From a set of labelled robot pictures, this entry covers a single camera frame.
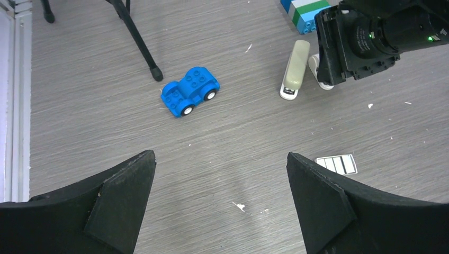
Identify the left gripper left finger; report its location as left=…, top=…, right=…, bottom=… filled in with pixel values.
left=1, top=150, right=156, bottom=253

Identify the staple tray with staples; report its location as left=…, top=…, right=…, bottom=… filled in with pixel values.
left=315, top=154, right=358, bottom=175

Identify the blue toy car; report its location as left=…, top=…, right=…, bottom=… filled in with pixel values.
left=160, top=67, right=220, bottom=117

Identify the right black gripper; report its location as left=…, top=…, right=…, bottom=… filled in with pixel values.
left=315, top=1, right=400, bottom=86

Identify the black music stand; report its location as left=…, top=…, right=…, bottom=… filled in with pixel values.
left=32, top=1, right=164, bottom=81

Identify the blue green brick stack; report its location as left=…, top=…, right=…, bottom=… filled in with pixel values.
left=280, top=0, right=331, bottom=34

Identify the beige white stapler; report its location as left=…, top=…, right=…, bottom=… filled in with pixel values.
left=280, top=40, right=310, bottom=101

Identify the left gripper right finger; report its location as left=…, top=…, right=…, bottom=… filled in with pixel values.
left=286, top=152, right=448, bottom=253

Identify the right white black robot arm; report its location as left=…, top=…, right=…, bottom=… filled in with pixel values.
left=315, top=1, right=448, bottom=86

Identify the white staple remover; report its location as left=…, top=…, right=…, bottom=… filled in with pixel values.
left=308, top=53, right=334, bottom=90

